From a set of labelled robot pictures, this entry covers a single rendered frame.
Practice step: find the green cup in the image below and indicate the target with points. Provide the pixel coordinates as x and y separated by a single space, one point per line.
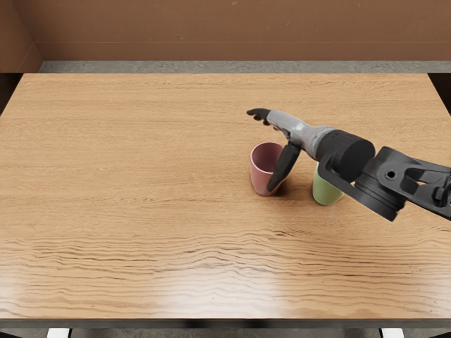
324 192

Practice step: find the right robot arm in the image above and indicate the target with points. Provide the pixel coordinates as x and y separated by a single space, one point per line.
373 170

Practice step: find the pink cup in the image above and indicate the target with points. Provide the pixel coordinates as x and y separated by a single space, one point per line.
262 165

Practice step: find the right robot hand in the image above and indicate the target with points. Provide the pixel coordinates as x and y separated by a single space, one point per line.
295 129

